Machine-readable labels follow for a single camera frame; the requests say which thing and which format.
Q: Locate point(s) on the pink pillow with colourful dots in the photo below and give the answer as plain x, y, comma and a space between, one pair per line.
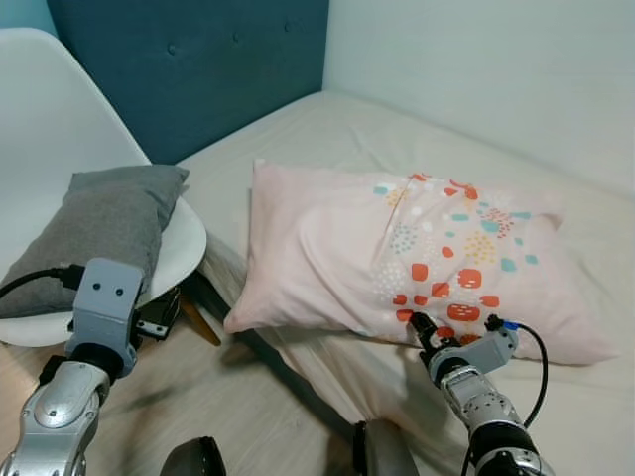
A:
317, 248

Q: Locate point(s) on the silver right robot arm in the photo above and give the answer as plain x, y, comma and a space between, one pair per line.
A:
491, 412

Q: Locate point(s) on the white plastic shell chair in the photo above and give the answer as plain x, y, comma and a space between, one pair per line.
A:
50, 119

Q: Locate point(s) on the grey fabric cushion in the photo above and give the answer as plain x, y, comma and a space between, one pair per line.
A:
99, 223

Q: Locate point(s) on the dark right robot leg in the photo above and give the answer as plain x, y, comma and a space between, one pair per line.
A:
382, 451

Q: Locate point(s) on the dark robot leg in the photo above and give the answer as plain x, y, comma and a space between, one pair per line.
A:
382, 451
196, 458

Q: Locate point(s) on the dark left robot leg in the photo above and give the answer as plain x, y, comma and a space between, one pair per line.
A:
196, 458

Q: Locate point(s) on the bed with beige sheet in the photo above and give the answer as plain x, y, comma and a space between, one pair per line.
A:
397, 129

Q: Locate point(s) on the blue tufted headboard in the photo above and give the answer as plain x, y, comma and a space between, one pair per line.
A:
198, 69

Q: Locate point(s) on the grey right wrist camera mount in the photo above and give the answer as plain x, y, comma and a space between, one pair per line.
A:
481, 349

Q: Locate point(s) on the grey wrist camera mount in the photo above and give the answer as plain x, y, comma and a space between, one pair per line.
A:
104, 297
481, 349

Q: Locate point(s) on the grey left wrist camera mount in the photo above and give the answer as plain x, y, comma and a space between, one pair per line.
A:
104, 297

